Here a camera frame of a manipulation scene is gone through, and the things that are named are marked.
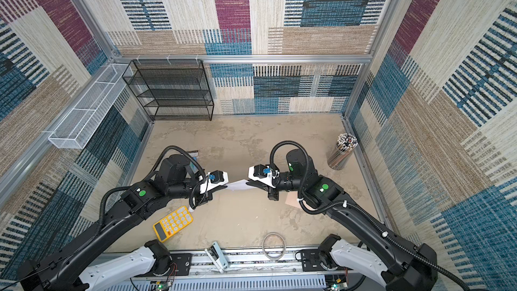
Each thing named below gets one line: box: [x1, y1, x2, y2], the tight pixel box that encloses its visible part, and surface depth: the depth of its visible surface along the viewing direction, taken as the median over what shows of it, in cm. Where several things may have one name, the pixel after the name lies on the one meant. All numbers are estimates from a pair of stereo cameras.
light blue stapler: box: [203, 241, 229, 275], surface depth 74 cm
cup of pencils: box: [327, 132, 359, 171], surface depth 89 cm
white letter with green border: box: [224, 179, 258, 191], surface depth 66 cm
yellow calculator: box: [152, 205, 194, 243], surface depth 83 cm
